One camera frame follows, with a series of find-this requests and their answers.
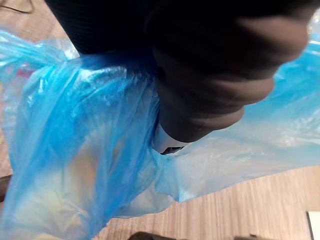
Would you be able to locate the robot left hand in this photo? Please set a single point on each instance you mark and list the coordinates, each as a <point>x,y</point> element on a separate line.
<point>200,50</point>

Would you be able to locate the blue translucent plastic trash bag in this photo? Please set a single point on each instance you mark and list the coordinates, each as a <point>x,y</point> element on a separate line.
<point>82,120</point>

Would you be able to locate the robot dark foot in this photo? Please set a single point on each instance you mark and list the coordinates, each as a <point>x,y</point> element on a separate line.
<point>150,236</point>

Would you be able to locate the white flat object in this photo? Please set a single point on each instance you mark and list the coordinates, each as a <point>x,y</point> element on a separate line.
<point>313,225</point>

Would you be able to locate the dark furniture leg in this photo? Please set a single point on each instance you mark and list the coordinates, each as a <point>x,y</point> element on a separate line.
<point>3,187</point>

